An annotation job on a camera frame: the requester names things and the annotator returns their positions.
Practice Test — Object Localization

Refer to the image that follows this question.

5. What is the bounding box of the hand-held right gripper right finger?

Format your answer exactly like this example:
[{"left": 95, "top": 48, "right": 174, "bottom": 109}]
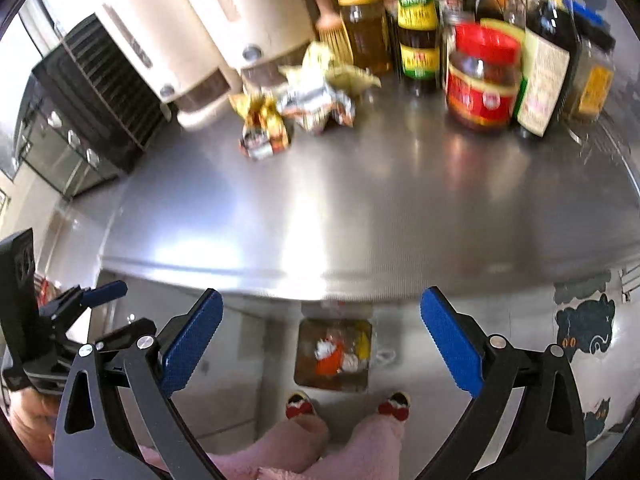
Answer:
[{"left": 417, "top": 286, "right": 588, "bottom": 480}]

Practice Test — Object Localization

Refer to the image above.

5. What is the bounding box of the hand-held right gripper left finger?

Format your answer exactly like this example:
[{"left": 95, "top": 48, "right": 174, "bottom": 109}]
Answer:
[{"left": 52, "top": 287, "right": 224, "bottom": 480}]

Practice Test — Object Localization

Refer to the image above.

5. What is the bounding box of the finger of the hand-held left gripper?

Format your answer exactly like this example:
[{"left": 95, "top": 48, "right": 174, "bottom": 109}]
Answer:
[
  {"left": 94, "top": 320, "right": 159, "bottom": 357},
  {"left": 39, "top": 280, "right": 129, "bottom": 334}
]

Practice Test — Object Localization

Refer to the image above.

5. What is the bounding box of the metal trash bin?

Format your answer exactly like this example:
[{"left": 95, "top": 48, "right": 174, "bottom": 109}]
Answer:
[{"left": 294, "top": 316, "right": 375, "bottom": 394}]

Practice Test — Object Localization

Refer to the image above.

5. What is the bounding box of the orange foam fruit net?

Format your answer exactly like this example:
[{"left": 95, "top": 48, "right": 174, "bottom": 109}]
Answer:
[{"left": 316, "top": 342, "right": 345, "bottom": 377}]

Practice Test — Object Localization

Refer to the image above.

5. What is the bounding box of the person's left hand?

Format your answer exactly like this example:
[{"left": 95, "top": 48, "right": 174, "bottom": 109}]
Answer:
[{"left": 9, "top": 390, "right": 62, "bottom": 466}]

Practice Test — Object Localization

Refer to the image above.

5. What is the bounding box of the red slipper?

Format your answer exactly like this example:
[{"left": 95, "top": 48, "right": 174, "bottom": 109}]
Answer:
[
  {"left": 378, "top": 392, "right": 412, "bottom": 419},
  {"left": 285, "top": 390, "right": 316, "bottom": 420}
]

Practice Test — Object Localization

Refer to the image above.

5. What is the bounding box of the person's right leg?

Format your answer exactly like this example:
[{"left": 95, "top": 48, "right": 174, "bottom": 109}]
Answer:
[{"left": 320, "top": 414, "right": 407, "bottom": 480}]

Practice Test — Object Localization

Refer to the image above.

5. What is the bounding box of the person's leg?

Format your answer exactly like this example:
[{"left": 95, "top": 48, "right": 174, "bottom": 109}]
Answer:
[
  {"left": 320, "top": 414, "right": 407, "bottom": 480},
  {"left": 137, "top": 412, "right": 331, "bottom": 480}
]

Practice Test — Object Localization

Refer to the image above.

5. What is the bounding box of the large black cat sticker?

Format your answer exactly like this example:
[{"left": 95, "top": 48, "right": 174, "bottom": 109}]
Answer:
[{"left": 554, "top": 292, "right": 617, "bottom": 362}]

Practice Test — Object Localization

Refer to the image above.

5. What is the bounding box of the person's left leg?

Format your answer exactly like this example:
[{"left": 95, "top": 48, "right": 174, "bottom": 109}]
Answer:
[{"left": 137, "top": 412, "right": 331, "bottom": 480}]

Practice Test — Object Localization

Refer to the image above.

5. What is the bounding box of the small black cat sticker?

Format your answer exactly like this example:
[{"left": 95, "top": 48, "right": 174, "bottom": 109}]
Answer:
[{"left": 581, "top": 397, "right": 614, "bottom": 437}]

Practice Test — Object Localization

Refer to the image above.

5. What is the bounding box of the black toaster oven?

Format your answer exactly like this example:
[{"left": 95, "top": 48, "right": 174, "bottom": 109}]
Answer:
[{"left": 14, "top": 12, "right": 167, "bottom": 198}]

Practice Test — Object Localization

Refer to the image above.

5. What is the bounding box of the window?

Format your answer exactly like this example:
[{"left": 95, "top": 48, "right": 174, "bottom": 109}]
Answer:
[{"left": 0, "top": 0, "right": 57, "bottom": 178}]

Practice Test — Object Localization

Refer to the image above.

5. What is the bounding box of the crumpled foil snack wrapper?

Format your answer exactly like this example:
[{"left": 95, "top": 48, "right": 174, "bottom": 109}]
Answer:
[{"left": 229, "top": 91, "right": 292, "bottom": 162}]

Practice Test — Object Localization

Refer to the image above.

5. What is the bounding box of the white rice dispenser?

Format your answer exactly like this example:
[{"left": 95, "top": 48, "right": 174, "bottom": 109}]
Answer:
[
  {"left": 75, "top": 0, "right": 242, "bottom": 129},
  {"left": 162, "top": 0, "right": 323, "bottom": 70}
]

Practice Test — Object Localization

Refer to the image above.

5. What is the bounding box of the red lid chili sauce jar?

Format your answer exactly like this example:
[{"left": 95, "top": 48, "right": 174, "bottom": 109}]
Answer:
[{"left": 446, "top": 22, "right": 524, "bottom": 134}]

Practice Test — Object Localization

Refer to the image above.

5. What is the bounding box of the silver orange snack wrapper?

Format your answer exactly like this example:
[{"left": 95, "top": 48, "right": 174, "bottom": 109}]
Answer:
[{"left": 276, "top": 80, "right": 357, "bottom": 135}]

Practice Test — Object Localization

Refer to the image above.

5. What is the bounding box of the dark soy sauce bottle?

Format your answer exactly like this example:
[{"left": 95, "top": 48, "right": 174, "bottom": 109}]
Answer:
[{"left": 514, "top": 0, "right": 584, "bottom": 142}]

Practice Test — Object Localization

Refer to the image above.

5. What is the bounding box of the yellow-green crumpled wrapper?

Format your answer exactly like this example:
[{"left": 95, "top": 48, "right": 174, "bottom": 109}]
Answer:
[{"left": 279, "top": 41, "right": 382, "bottom": 97}]

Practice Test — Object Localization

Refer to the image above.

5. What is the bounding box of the black cap spice jar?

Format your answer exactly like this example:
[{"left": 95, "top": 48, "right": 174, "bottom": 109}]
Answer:
[{"left": 564, "top": 25, "right": 617, "bottom": 124}]

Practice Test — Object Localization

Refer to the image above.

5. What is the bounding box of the green label sauce bottle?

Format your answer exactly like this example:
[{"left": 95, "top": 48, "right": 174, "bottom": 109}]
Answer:
[{"left": 394, "top": 0, "right": 442, "bottom": 97}]

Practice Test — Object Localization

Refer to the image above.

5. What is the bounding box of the yellow lid oil jar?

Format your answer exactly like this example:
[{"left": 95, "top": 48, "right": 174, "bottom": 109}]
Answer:
[{"left": 338, "top": 0, "right": 394, "bottom": 77}]

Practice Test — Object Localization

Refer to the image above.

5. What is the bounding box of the small jar silver lid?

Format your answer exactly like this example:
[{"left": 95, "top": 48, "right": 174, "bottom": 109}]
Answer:
[{"left": 442, "top": 7, "right": 477, "bottom": 61}]

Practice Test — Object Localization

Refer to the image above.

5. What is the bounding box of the bamboo pot brush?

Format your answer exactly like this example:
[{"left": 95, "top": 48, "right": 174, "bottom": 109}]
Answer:
[{"left": 314, "top": 0, "right": 354, "bottom": 62}]

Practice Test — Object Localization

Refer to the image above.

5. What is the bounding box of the small yellow cap bottle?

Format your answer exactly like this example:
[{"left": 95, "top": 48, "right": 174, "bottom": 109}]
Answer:
[{"left": 502, "top": 0, "right": 527, "bottom": 32}]

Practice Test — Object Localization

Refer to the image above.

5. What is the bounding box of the blue cap bottle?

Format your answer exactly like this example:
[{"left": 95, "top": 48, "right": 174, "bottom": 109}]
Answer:
[{"left": 572, "top": 0, "right": 609, "bottom": 29}]

